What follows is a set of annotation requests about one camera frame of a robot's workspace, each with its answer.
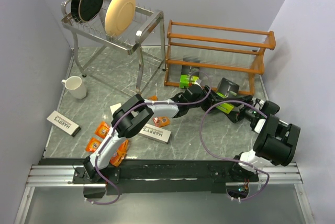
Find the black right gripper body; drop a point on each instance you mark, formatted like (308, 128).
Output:
(247, 112)

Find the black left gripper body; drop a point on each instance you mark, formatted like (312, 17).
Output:
(210, 100)

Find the black green razor box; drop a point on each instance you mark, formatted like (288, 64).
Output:
(189, 74)
(226, 89)

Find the orange wooden shelf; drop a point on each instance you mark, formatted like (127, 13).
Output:
(233, 53)

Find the orange razor blister pack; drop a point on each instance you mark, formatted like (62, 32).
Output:
(159, 121)

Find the white Harry's box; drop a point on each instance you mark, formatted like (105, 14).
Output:
(115, 107)
(155, 133)
(65, 124)

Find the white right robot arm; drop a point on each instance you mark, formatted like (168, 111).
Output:
(276, 141)

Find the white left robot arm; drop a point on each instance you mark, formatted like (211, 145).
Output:
(131, 117)

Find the chrome dish rack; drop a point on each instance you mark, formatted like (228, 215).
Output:
(126, 63)

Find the beige round plate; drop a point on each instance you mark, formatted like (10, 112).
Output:
(119, 16)

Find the white ceramic mug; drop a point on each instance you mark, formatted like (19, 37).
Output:
(75, 86)

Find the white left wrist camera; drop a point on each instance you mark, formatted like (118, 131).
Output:
(193, 80)

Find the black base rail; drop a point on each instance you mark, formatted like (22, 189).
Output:
(163, 176)

